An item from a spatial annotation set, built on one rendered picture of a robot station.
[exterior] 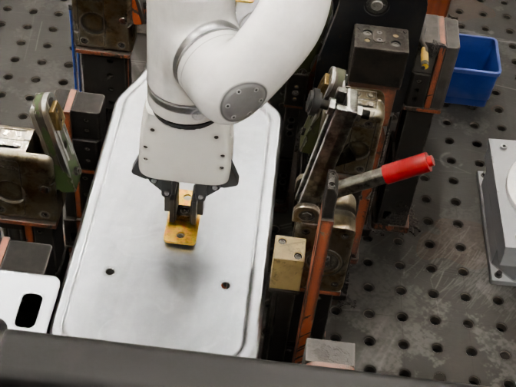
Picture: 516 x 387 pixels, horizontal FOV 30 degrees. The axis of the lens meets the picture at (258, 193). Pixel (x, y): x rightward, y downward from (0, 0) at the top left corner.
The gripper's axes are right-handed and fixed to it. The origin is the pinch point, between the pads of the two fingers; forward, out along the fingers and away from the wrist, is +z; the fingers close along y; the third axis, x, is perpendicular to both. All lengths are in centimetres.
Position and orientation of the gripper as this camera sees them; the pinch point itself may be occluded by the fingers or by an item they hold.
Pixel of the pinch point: (184, 203)
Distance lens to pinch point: 111.7
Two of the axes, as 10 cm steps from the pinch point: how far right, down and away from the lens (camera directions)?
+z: -0.8, 6.9, 7.2
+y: -9.9, -1.2, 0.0
